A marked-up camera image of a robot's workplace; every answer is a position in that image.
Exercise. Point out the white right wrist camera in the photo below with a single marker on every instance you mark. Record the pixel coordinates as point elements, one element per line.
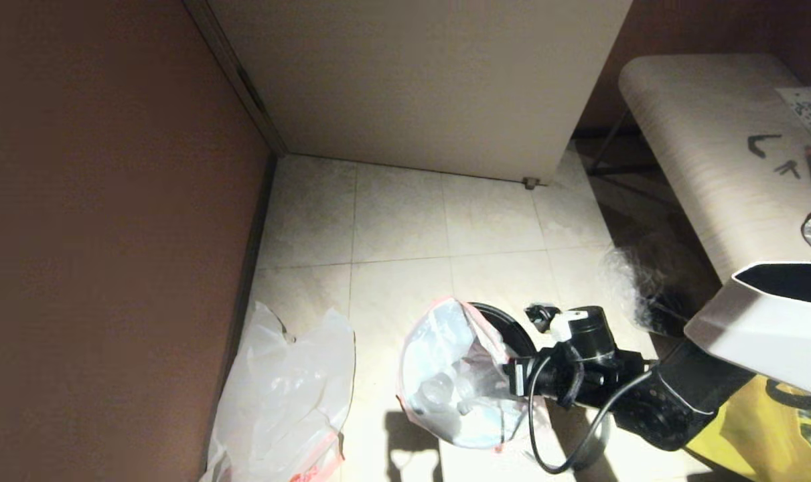
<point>566,325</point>

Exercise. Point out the small grey door stopper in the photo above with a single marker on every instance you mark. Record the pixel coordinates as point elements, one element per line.
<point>530,183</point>

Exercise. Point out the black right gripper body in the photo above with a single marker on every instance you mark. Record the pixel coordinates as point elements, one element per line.
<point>579,375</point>

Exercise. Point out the clear plastic bottle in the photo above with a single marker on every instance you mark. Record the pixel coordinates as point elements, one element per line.
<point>471,393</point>
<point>438,388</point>

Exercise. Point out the white door panel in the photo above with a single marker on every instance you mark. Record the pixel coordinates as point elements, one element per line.
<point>418,80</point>

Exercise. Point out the black round trash bin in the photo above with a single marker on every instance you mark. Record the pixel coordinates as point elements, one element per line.
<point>512,331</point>

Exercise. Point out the small black hex keys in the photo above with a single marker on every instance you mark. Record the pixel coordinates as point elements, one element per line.
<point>787,169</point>

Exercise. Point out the white plastic bag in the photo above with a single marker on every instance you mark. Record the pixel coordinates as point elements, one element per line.
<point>284,402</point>

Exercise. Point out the black metal table frame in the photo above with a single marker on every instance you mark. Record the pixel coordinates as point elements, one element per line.
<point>619,171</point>

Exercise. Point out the brown door frame strip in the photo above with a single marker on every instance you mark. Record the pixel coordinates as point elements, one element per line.
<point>228,60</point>

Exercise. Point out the black L-shaped hex key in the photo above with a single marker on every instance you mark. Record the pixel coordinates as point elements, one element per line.
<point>755,146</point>

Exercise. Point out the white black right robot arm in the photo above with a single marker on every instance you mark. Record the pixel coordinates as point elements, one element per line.
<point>773,328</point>

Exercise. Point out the crumpled clear plastic bag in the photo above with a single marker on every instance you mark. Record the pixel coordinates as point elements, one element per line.
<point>646,288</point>

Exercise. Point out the yellow plastic bag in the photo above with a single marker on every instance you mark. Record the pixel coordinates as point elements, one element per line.
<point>753,448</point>

